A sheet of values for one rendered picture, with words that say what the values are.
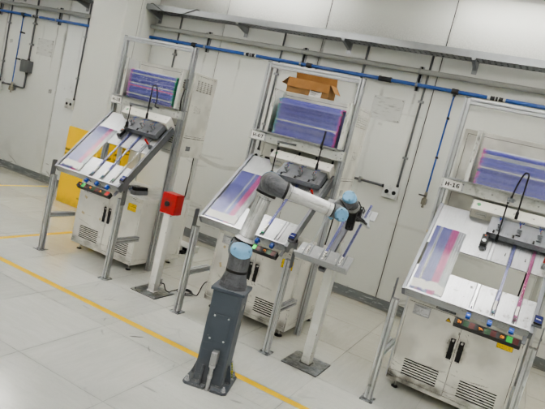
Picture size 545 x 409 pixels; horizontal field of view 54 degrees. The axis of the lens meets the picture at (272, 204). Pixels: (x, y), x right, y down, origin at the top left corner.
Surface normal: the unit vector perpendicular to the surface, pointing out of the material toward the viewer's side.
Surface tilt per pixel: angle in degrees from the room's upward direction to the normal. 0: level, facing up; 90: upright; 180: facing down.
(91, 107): 90
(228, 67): 90
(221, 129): 90
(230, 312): 90
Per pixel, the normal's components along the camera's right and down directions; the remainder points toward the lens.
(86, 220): -0.45, 0.01
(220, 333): -0.18, 0.09
